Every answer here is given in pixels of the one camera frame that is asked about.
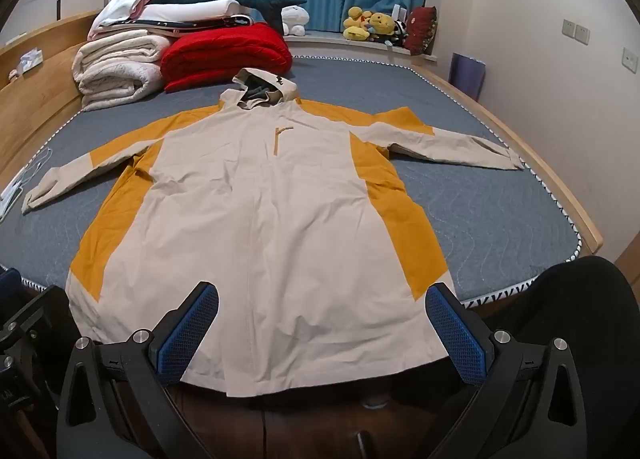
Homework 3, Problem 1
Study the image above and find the purple bag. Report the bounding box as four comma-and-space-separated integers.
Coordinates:
448, 52, 486, 101

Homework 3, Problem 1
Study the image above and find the grey quilted mattress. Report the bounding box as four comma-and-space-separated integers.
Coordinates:
0, 53, 584, 307

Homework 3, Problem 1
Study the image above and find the yellow duck plush toy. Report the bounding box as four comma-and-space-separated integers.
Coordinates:
342, 6, 374, 43

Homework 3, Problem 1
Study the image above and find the red folded quilt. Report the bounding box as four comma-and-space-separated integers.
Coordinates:
160, 22, 294, 93

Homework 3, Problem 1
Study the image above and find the pink and white garment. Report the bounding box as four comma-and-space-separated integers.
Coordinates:
88, 0, 154, 41

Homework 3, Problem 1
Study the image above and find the beige and yellow hooded jacket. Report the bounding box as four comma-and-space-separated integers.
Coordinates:
21, 67, 527, 399

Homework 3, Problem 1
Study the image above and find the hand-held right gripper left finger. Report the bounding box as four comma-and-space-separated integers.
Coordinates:
56, 281, 220, 459

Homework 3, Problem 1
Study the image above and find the dark patterned folded blanket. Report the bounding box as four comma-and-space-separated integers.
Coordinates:
134, 14, 254, 34

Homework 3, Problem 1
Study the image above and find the double wall switch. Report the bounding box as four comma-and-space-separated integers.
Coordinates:
562, 18, 591, 45

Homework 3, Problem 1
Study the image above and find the dark red cushion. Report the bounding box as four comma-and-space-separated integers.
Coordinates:
403, 6, 439, 56

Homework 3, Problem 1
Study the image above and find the white folded blanket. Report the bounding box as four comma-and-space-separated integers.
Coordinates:
141, 0, 242, 21

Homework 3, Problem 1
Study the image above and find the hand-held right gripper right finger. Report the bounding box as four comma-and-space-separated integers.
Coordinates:
425, 281, 589, 459

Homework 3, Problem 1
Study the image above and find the white tissue pack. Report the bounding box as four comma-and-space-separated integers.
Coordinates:
17, 49, 44, 73

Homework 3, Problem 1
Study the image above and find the wooden bed frame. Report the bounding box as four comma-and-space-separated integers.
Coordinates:
0, 9, 606, 310

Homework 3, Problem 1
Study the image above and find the black and white plush toy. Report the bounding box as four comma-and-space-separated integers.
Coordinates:
386, 19, 410, 48

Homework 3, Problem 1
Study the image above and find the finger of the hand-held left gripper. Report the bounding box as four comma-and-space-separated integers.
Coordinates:
0, 266, 68, 340

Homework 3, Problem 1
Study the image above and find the yellow round plush toy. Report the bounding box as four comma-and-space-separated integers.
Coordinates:
370, 12, 397, 38

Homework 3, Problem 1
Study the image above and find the white cable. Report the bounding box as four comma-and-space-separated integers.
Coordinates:
14, 146, 54, 191

